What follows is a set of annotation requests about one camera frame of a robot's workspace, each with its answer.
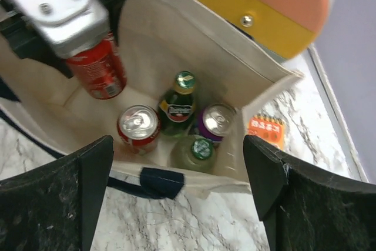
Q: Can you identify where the white round drawer box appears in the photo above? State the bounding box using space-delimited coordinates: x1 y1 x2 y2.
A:
198 0 334 60

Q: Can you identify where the green Perrier bottle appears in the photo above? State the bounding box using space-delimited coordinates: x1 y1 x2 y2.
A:
157 71 196 136

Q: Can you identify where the red cola can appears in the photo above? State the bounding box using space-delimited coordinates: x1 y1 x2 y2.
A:
66 32 127 100
117 105 161 155

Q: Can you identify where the orange spiral notebook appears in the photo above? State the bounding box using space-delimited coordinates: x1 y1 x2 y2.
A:
247 113 286 150

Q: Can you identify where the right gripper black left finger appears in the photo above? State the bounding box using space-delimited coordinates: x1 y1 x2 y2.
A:
1 136 113 250

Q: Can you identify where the purple Fanta can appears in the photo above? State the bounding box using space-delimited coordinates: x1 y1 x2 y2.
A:
197 103 236 147

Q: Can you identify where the beige canvas tote bag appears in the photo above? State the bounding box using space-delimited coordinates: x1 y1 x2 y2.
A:
1 0 302 199

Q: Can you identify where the clear Chang bottle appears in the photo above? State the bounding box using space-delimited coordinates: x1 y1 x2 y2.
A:
170 135 216 173

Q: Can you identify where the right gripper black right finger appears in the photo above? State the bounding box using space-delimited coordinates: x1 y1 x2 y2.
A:
243 135 375 250

